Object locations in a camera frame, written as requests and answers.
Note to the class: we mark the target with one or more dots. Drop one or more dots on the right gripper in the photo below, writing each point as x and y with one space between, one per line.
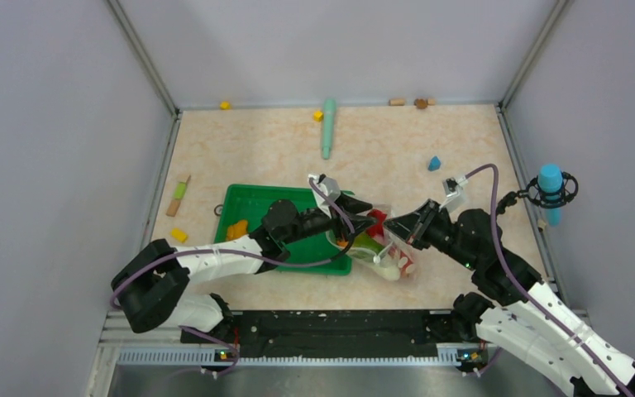
413 227

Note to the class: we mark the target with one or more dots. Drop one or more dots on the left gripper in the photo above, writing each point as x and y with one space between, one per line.
353 206

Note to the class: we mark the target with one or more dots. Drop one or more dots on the orange green mango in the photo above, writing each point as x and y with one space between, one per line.
365 248

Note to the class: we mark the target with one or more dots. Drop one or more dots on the clear dotted zip bag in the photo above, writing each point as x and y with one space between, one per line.
405 251

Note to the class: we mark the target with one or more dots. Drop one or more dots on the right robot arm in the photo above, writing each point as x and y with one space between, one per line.
514 308

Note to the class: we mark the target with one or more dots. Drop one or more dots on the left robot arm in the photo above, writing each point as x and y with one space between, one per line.
150 289

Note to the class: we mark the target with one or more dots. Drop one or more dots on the blue plastic piece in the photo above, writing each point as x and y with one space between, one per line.
434 164

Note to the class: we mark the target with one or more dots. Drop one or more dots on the mint green marker pen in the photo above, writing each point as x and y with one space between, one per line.
328 122

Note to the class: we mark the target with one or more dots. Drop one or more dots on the green plastic tray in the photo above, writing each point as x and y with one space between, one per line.
251 203

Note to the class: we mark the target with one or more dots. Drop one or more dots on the wooden cork cylinder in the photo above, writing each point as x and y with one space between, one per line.
397 102

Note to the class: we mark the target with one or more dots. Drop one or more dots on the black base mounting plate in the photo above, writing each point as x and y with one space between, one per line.
337 334

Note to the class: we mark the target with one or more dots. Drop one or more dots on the blue microphone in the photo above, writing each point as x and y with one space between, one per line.
551 181

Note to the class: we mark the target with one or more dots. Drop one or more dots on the wooden green block stick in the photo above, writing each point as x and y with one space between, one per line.
178 195

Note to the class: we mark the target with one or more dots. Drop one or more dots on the yellow lego brick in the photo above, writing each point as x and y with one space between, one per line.
179 235

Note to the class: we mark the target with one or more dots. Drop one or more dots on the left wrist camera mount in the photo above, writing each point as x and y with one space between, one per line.
326 192

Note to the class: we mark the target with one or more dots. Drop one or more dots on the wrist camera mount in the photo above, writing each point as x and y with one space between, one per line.
326 192
455 195

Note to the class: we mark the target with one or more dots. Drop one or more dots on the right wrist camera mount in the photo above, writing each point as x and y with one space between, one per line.
455 195

